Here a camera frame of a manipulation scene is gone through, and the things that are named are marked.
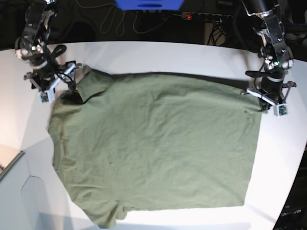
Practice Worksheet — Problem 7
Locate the black power strip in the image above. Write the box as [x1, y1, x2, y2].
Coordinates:
[180, 12, 233, 23]

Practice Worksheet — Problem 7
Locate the olive green t-shirt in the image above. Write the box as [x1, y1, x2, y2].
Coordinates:
[48, 70, 261, 228]

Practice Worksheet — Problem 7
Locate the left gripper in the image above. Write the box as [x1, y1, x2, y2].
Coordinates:
[241, 81, 296, 113]

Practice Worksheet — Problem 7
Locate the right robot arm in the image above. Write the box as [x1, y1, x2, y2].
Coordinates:
[15, 0, 80, 92]

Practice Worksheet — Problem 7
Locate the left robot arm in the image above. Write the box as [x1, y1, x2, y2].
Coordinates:
[242, 0, 296, 117]

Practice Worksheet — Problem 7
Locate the blue box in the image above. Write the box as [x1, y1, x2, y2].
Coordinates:
[115, 0, 184, 11]

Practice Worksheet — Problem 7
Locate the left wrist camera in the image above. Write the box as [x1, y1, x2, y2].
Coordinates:
[273, 103, 288, 117]

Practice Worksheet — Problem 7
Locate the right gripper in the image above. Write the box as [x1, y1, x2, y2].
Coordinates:
[24, 61, 82, 92]

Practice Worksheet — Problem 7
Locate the white cable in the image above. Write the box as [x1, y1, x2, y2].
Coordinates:
[95, 4, 168, 34]

